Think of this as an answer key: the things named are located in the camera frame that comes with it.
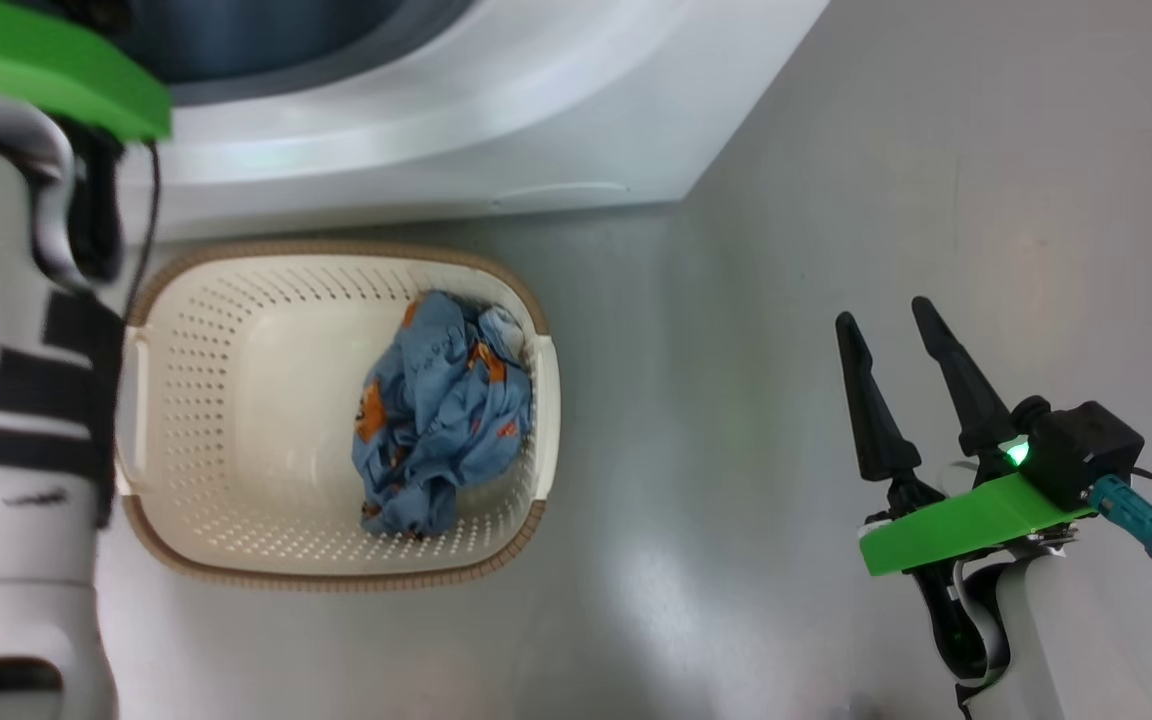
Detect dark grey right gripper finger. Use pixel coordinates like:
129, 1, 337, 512
834, 311, 922, 483
911, 296, 1017, 457

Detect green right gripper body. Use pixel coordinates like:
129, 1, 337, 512
858, 473, 1097, 578

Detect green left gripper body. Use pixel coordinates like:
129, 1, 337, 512
0, 0, 172, 141

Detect blue garment with orange bears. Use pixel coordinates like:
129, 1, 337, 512
354, 290, 535, 541

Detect grey rubber door gasket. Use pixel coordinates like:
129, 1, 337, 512
116, 0, 477, 106

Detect white front-load washing machine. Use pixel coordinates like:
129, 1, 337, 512
86, 0, 832, 241

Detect cream perforated laundry basket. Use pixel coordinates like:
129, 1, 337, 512
114, 240, 562, 591

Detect teal right camera cable connector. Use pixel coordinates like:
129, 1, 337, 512
1086, 475, 1152, 568

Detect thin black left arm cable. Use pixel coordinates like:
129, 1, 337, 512
121, 140, 163, 323

